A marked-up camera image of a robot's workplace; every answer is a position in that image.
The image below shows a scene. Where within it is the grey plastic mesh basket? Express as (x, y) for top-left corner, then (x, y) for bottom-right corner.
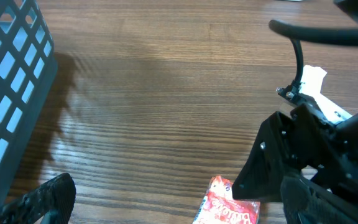
(0, 0), (58, 206)

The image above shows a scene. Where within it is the black right camera cable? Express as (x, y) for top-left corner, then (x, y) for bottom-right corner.
(268, 19), (358, 88)

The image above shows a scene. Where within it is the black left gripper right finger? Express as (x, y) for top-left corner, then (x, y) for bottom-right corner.
(280, 176), (358, 224)

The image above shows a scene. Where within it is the red tissue packet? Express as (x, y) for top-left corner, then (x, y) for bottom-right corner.
(193, 175), (260, 224)

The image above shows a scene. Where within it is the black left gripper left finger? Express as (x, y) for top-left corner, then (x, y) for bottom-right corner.
(0, 173), (76, 224)

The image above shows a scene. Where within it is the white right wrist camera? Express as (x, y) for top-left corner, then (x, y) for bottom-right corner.
(276, 65), (352, 124)

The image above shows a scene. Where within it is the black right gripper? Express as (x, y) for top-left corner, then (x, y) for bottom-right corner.
(232, 103), (358, 205)

